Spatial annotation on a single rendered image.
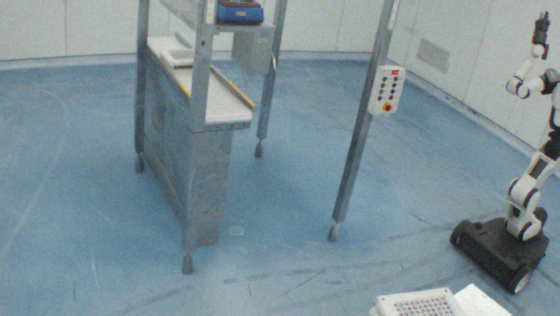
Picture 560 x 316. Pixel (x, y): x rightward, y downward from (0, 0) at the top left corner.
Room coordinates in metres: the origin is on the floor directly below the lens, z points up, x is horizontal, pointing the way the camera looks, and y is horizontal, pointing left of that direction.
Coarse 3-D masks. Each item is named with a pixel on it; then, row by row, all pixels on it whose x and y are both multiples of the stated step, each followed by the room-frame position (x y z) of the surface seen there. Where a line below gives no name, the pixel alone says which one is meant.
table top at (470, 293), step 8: (464, 288) 1.12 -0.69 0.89; (472, 288) 1.12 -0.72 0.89; (456, 296) 1.08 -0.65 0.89; (464, 296) 1.08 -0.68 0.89; (472, 296) 1.09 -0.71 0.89; (480, 296) 1.09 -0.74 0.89; (488, 296) 1.09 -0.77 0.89; (464, 304) 1.04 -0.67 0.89; (472, 304) 1.05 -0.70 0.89; (480, 304) 1.05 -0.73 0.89; (488, 304) 1.06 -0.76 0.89; (496, 304) 1.06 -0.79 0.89; (472, 312) 1.01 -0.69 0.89; (480, 312) 1.02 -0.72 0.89; (488, 312) 1.02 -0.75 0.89; (496, 312) 1.02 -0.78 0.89; (504, 312) 1.02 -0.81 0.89
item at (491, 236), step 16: (544, 208) 2.66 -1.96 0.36; (480, 224) 2.51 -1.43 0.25; (496, 224) 2.66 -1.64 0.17; (464, 240) 2.49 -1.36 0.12; (480, 240) 2.41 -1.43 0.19; (496, 240) 2.43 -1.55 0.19; (512, 240) 2.49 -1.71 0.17; (528, 240) 2.52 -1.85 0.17; (544, 240) 2.54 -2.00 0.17; (480, 256) 2.36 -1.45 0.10; (496, 256) 2.28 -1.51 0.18; (512, 256) 2.25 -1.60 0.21; (528, 256) 2.33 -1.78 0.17; (544, 256) 2.45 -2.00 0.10; (496, 272) 2.23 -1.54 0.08; (512, 272) 2.15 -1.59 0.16
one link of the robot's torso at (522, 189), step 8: (544, 144) 2.56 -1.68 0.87; (536, 152) 2.52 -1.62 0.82; (536, 160) 2.49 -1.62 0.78; (544, 160) 2.49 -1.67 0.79; (552, 160) 2.43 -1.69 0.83; (528, 168) 2.46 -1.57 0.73; (536, 168) 2.48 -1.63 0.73; (544, 168) 2.45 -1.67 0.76; (552, 168) 2.40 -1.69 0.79; (528, 176) 2.42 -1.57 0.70; (536, 176) 2.44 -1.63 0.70; (544, 176) 2.42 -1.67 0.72; (512, 184) 2.43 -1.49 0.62; (520, 184) 2.40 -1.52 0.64; (528, 184) 2.38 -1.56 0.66; (536, 184) 2.37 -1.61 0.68; (512, 192) 2.40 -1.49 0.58; (520, 192) 2.36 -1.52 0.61; (528, 192) 2.34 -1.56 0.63; (520, 200) 2.35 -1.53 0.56; (528, 200) 2.32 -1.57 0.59
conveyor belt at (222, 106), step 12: (168, 36) 3.26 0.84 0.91; (156, 48) 2.95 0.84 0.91; (168, 48) 2.98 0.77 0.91; (180, 48) 3.02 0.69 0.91; (216, 84) 2.46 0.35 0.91; (216, 96) 2.29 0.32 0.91; (228, 96) 2.32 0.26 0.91; (216, 108) 2.14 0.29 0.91; (228, 108) 2.16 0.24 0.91; (240, 108) 2.19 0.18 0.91; (216, 120) 2.05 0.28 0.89; (228, 120) 2.08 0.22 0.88; (240, 120) 2.12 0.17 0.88
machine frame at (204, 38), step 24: (144, 0) 2.86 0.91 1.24; (144, 24) 2.87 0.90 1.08; (144, 48) 2.87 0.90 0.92; (384, 48) 2.43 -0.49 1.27; (144, 72) 2.88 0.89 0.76; (192, 72) 1.96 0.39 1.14; (144, 96) 2.88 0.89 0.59; (192, 96) 1.94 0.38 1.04; (264, 96) 3.37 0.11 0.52; (192, 120) 1.92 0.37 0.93; (264, 120) 3.37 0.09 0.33; (360, 120) 2.43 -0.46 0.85; (192, 144) 1.92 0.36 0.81; (360, 144) 2.43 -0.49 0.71; (192, 168) 1.92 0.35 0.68; (192, 192) 1.92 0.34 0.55; (192, 216) 1.93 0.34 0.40; (336, 216) 2.43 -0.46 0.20; (192, 240) 1.93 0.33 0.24; (336, 240) 2.44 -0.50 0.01
